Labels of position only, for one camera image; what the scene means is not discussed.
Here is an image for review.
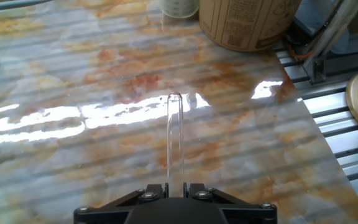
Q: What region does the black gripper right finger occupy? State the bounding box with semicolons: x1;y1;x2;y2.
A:
183;182;278;224

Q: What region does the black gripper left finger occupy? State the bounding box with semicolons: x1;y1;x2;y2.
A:
73;182;169;224

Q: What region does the clear glass test tube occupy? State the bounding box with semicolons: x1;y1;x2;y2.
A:
166;92;185;198

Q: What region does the orange marble pattern mat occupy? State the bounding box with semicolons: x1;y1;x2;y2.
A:
0;0;358;224

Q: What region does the brown paper bucket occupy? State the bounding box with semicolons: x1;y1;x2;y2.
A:
198;0;303;53

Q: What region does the grey metal beam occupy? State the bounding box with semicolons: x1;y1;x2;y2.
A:
302;0;358;68

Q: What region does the clear glass beaker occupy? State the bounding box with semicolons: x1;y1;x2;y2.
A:
159;0;200;19

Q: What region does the dark metal bracket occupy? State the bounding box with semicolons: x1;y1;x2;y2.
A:
303;55;328;85

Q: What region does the orange wire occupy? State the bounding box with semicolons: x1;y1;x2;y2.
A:
286;37;315;60

